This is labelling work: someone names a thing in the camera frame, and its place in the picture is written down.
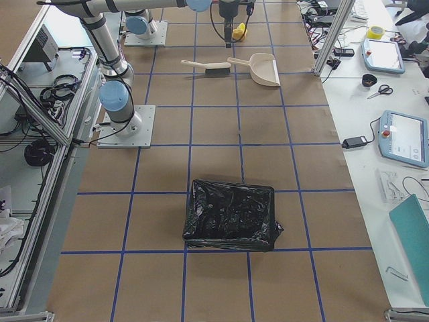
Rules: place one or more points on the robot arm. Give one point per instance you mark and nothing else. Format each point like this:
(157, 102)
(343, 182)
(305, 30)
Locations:
(141, 23)
(115, 96)

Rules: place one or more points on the teal folder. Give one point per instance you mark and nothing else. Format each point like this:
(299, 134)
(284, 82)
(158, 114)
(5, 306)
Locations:
(411, 226)

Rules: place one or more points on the black power adapter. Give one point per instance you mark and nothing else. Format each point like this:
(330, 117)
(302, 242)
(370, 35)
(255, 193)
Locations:
(354, 142)

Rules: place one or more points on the scissors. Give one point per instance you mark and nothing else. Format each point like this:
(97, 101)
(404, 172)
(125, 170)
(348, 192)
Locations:
(382, 90)

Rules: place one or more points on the black phone device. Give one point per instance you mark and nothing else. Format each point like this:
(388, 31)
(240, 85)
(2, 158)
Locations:
(343, 52)

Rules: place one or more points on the aluminium frame post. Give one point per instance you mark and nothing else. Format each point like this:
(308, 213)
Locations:
(339, 20)

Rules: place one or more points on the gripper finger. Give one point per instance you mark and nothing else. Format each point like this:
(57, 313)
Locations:
(228, 30)

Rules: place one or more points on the teach pendant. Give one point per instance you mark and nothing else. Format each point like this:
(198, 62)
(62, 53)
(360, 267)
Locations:
(404, 138)
(382, 56)

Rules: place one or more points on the yellow tape roll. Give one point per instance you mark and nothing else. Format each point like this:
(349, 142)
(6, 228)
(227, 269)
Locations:
(375, 33)

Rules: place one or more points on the black lined trash bin right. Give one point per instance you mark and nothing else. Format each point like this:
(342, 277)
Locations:
(231, 216)

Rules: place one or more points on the beige dustpan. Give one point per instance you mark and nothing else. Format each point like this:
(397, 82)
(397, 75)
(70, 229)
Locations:
(263, 68)

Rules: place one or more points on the yellow trash piece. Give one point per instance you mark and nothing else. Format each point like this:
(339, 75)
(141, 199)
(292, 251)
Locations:
(239, 33)

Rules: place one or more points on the upper teach pendant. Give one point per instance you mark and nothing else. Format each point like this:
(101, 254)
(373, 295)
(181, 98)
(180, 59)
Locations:
(382, 56)

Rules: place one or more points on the lower teach pendant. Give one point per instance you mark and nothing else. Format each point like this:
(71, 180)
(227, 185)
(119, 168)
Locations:
(404, 138)

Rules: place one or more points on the grey control box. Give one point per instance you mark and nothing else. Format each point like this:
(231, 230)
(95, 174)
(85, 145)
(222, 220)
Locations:
(43, 49)

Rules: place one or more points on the beige hand brush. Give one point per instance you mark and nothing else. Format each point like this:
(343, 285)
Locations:
(211, 69)

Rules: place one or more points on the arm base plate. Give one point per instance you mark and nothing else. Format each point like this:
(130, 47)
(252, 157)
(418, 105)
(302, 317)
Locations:
(136, 133)
(155, 35)

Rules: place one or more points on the allen key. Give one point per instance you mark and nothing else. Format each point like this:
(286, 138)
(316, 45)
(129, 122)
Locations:
(397, 273)

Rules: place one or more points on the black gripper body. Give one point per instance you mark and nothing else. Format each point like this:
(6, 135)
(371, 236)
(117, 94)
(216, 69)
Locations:
(226, 10)

